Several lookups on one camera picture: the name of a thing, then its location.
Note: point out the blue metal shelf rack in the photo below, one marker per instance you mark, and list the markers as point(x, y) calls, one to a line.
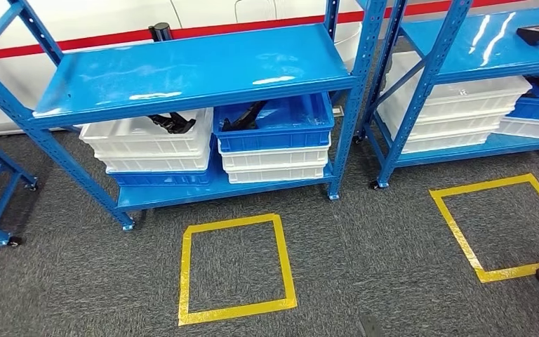
point(506, 42)
point(204, 65)
point(4, 160)

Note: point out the white plastic bin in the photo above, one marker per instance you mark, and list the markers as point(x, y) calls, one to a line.
point(534, 129)
point(446, 142)
point(158, 163)
point(274, 159)
point(455, 125)
point(474, 95)
point(125, 144)
point(274, 175)

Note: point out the red barrier belt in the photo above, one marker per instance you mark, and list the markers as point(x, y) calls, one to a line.
point(111, 39)

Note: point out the black stanchion post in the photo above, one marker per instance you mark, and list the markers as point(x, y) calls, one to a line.
point(161, 32)

